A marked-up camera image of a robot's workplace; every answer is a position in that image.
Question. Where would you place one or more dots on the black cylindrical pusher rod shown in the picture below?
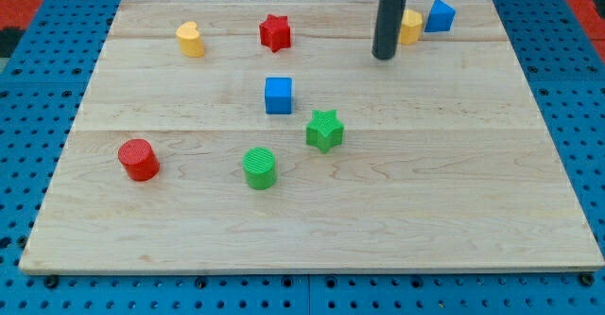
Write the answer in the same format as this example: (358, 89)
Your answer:
(387, 28)

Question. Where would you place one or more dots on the green star block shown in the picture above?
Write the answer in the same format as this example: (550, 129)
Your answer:
(324, 131)

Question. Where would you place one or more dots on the yellow hexagon block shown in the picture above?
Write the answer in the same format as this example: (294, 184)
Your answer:
(411, 27)

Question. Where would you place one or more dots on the red star block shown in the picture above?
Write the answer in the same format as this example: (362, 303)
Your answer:
(275, 33)

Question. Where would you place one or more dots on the blue triangle block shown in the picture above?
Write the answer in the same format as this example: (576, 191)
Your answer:
(440, 17)

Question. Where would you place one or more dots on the blue cube block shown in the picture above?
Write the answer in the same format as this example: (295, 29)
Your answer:
(278, 95)

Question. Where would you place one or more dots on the yellow heart block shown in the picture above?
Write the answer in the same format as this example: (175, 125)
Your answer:
(189, 40)

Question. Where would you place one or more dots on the green cylinder block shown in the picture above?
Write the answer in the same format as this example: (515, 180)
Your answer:
(259, 165)

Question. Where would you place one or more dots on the light wooden board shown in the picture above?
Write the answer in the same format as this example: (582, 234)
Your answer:
(446, 164)

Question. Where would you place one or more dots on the red cylinder block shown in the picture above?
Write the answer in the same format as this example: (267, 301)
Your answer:
(138, 158)

